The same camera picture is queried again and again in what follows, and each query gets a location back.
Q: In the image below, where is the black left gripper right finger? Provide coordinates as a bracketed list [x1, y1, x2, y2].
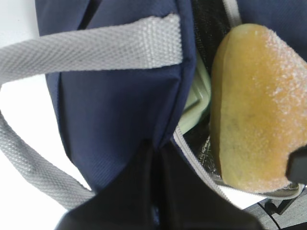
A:
[160, 141, 263, 230]

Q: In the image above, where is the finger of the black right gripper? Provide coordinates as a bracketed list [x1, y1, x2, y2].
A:
[286, 146, 307, 184]

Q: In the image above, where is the brown bread roll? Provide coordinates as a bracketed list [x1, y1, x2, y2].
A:
[210, 23, 307, 193]

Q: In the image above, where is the green lid food container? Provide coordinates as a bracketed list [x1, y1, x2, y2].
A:
[178, 64, 211, 134]

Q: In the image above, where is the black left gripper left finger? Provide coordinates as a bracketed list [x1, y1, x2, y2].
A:
[56, 141, 156, 230]

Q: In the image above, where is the navy blue lunch bag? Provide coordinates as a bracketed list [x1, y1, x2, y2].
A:
[0, 0, 307, 209]

